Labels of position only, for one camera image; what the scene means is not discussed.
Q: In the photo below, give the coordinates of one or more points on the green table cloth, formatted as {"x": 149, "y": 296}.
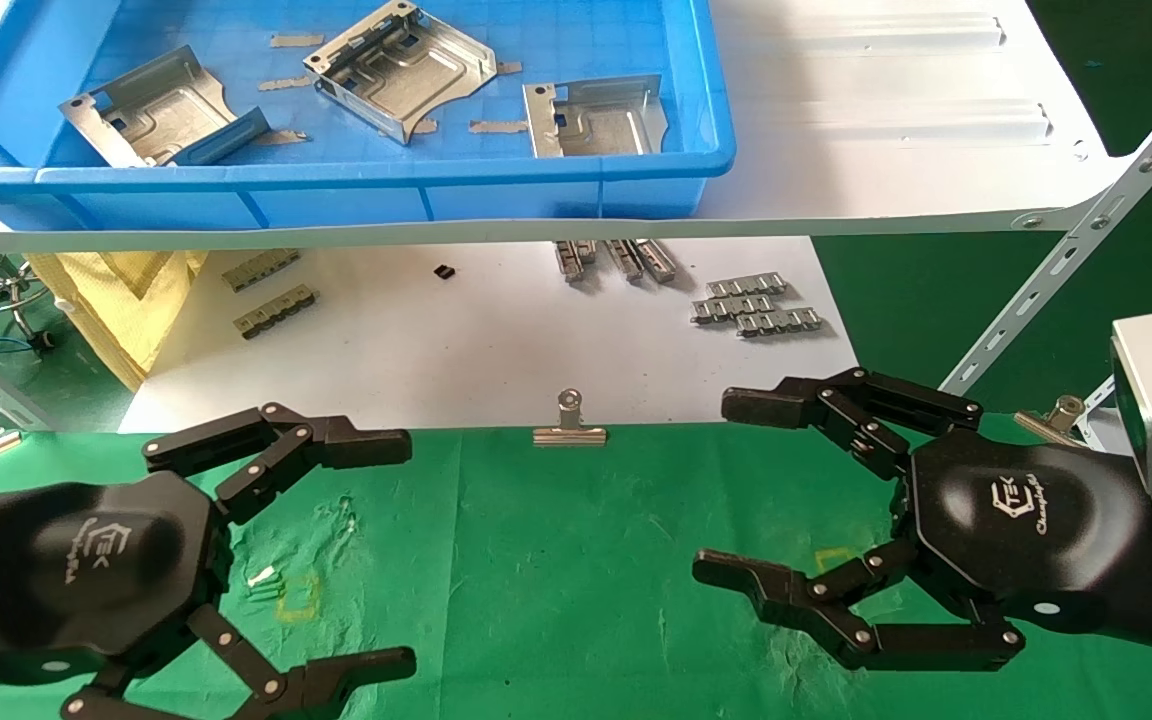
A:
{"x": 556, "y": 580}

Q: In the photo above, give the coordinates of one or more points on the white paper scrap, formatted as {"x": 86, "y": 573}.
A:
{"x": 261, "y": 576}

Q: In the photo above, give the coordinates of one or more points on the tan notched metal strip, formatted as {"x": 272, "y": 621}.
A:
{"x": 276, "y": 312}
{"x": 261, "y": 270}

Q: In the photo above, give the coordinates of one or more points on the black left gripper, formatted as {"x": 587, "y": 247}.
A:
{"x": 66, "y": 570}

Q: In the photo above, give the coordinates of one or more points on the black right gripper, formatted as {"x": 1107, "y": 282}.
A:
{"x": 1026, "y": 520}

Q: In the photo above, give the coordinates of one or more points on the blue plastic bin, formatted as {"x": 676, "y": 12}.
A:
{"x": 336, "y": 195}

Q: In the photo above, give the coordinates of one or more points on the yellow cloth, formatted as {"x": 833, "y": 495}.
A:
{"x": 126, "y": 300}

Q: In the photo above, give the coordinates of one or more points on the small black part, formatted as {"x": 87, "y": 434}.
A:
{"x": 444, "y": 271}

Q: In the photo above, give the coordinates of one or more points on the tan tape piece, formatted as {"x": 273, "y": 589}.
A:
{"x": 284, "y": 137}
{"x": 284, "y": 84}
{"x": 498, "y": 126}
{"x": 296, "y": 40}
{"x": 426, "y": 126}
{"x": 510, "y": 68}

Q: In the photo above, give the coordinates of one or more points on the silver notched metal strip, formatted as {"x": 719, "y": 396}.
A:
{"x": 781, "y": 322}
{"x": 731, "y": 308}
{"x": 746, "y": 285}
{"x": 624, "y": 260}
{"x": 574, "y": 260}
{"x": 658, "y": 260}

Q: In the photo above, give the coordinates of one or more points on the white paper sheet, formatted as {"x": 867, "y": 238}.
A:
{"x": 456, "y": 350}

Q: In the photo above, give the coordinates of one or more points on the white metal shelf board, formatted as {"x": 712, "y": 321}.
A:
{"x": 886, "y": 150}

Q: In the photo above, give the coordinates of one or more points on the bent sheet metal bracket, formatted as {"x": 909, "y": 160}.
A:
{"x": 606, "y": 125}
{"x": 151, "y": 105}
{"x": 406, "y": 75}

